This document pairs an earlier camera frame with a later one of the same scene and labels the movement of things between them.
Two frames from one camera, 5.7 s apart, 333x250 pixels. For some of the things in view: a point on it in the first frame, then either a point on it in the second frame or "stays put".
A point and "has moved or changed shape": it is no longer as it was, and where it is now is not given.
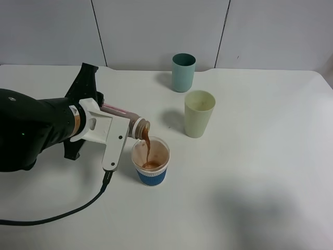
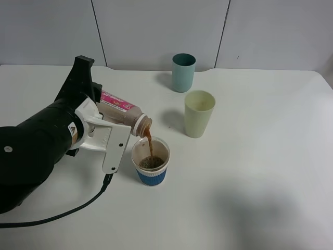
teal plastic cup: [183, 65] stays put
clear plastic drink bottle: [139, 126] has moved or changed shape
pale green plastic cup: [199, 105] stays put
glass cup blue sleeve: [151, 157] stays put
